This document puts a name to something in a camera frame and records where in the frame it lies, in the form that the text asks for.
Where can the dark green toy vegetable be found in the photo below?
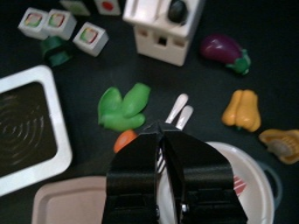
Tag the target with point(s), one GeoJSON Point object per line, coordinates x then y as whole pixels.
{"type": "Point", "coordinates": [57, 51]}

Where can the purple toy eggplant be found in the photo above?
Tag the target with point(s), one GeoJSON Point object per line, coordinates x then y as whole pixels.
{"type": "Point", "coordinates": [224, 50]}

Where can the yellow toy bell pepper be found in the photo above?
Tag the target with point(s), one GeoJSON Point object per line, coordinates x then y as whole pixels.
{"type": "Point", "coordinates": [243, 110]}

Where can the white sushi cube toy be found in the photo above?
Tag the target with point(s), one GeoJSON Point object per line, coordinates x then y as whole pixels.
{"type": "Point", "coordinates": [89, 38]}
{"type": "Point", "coordinates": [59, 23]}
{"type": "Point", "coordinates": [32, 22]}

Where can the orange toy carrot green leaves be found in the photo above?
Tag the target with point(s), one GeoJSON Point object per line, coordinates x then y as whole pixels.
{"type": "Point", "coordinates": [123, 112]}

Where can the white toy induction stove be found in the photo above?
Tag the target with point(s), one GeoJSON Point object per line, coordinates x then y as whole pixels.
{"type": "Point", "coordinates": [29, 128]}

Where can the yellow toy corn piece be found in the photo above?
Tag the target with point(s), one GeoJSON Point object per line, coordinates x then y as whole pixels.
{"type": "Point", "coordinates": [282, 145]}

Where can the white plate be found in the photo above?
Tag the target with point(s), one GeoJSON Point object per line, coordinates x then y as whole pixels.
{"type": "Point", "coordinates": [248, 183]}

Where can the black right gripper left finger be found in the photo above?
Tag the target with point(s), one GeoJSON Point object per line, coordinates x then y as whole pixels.
{"type": "Point", "coordinates": [133, 178]}

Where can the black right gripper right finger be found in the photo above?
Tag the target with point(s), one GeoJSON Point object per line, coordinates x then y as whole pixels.
{"type": "Point", "coordinates": [206, 180]}

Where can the pink toy cutting board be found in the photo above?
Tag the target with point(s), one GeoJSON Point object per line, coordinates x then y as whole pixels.
{"type": "Point", "coordinates": [69, 201]}

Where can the white cube red face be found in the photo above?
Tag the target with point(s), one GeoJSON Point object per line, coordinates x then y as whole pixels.
{"type": "Point", "coordinates": [107, 6]}

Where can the white cube green face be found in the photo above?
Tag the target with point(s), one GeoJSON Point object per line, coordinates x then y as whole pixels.
{"type": "Point", "coordinates": [76, 6]}

